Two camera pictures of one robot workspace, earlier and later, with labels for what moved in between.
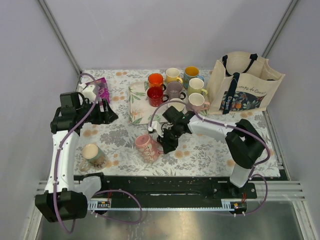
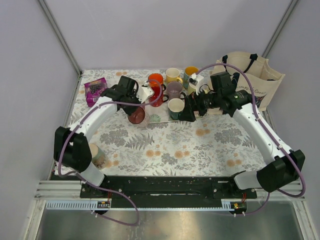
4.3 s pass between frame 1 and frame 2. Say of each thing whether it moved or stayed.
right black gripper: moved
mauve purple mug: stayed
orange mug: stayed
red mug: stayed
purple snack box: stayed
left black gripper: moved
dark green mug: stayed
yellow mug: stayed
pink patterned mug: moved
